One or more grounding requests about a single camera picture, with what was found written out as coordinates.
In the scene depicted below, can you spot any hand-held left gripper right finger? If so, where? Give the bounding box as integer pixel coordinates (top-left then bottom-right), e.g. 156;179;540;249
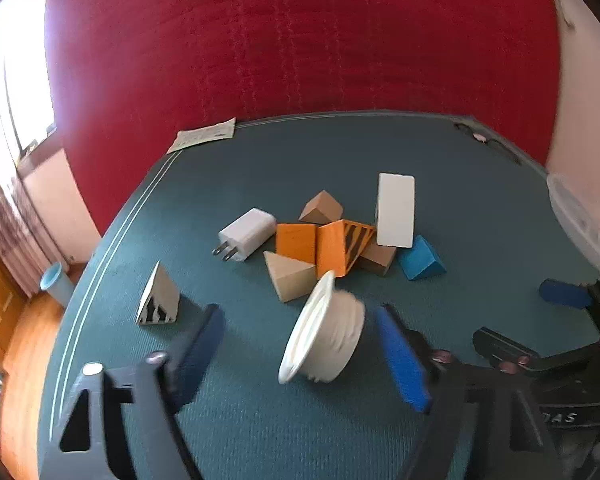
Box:
372;302;565;480

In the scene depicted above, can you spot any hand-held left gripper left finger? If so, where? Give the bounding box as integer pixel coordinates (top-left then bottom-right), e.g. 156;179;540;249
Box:
45;302;227;480

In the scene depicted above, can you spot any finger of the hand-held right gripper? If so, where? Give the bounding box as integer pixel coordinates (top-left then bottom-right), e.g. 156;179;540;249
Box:
539;278;600;335
472;326;600;377

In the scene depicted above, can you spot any white black-striped wedge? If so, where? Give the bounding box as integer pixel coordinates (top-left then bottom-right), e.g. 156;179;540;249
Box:
134;260;182;327

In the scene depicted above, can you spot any white spool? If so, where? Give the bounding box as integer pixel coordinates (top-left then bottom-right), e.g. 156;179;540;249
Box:
277;270;366;386

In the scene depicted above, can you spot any clear plastic bowl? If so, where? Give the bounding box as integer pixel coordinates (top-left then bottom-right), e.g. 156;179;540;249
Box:
547;172;600;282

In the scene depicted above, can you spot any blue wedge block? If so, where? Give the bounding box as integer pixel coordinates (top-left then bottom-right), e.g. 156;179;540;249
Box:
397;234;448;282

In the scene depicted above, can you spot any orange black-striped wedge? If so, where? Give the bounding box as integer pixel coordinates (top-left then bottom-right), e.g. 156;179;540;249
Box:
316;219;377;280

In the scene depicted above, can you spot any white wall charger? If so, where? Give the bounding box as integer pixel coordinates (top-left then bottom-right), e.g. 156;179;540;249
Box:
212;207;279;264

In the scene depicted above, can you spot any plain orange block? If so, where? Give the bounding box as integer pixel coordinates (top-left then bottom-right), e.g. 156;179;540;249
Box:
275;223;317;266

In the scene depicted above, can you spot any white rectangular block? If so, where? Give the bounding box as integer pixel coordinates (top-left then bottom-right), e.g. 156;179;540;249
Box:
374;172;416;250

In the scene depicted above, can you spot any light blue cup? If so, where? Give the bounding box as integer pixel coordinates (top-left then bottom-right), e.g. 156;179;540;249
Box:
39;262;76;309

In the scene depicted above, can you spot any printed paper sheet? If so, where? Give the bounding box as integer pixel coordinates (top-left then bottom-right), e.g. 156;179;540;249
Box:
167;117;237;155

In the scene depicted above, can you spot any patterned curtain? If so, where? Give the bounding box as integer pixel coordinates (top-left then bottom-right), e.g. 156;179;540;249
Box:
0;142;68;298

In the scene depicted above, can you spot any red quilted blanket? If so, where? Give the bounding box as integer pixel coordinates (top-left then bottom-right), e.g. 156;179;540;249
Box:
43;0;562;237

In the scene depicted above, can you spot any bright window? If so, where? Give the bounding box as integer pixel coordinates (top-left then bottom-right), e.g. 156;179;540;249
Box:
0;0;57;162

